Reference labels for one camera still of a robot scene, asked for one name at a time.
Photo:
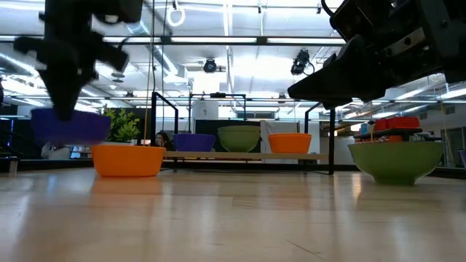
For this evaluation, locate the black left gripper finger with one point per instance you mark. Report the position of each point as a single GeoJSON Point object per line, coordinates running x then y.
{"type": "Point", "coordinates": [58, 91]}
{"type": "Point", "coordinates": [78, 91]}

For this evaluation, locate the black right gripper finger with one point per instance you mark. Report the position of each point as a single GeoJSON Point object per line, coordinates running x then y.
{"type": "Point", "coordinates": [336, 103]}
{"type": "Point", "coordinates": [349, 76]}

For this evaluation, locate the blue plastic bowl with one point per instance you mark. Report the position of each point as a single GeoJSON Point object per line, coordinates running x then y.
{"type": "Point", "coordinates": [91, 127]}
{"type": "Point", "coordinates": [194, 143]}

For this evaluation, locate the orange plastic bowl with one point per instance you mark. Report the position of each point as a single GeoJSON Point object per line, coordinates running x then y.
{"type": "Point", "coordinates": [127, 162]}
{"type": "Point", "coordinates": [289, 143]}

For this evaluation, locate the green floral ceramic bowl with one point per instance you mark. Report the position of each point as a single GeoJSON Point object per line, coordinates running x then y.
{"type": "Point", "coordinates": [397, 162]}
{"type": "Point", "coordinates": [238, 142]}

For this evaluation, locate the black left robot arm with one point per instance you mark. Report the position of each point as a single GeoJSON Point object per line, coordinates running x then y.
{"type": "Point", "coordinates": [73, 16]}

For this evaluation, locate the green plant in white pot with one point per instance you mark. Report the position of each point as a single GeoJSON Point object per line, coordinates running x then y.
{"type": "Point", "coordinates": [122, 127]}

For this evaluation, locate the black storage rack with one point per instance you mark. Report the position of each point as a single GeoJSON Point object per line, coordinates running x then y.
{"type": "Point", "coordinates": [386, 133]}

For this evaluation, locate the red storage bin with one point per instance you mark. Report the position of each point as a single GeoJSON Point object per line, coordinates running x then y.
{"type": "Point", "coordinates": [402, 122]}

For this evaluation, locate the person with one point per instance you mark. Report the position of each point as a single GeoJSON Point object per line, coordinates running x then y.
{"type": "Point", "coordinates": [162, 140]}

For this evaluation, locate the wooden shelf with black legs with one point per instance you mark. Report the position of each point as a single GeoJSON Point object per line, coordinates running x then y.
{"type": "Point", "coordinates": [236, 155]}

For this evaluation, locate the black ceiling-mounted camera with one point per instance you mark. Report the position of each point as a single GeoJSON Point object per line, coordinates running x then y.
{"type": "Point", "coordinates": [210, 66]}
{"type": "Point", "coordinates": [300, 62]}

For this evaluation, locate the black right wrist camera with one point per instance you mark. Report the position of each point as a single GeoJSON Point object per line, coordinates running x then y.
{"type": "Point", "coordinates": [360, 18]}

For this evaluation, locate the black background rig frame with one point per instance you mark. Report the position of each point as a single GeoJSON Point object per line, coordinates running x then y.
{"type": "Point", "coordinates": [217, 95]}

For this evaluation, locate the black overhead frame bar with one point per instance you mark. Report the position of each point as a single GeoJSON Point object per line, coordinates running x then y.
{"type": "Point", "coordinates": [218, 40]}

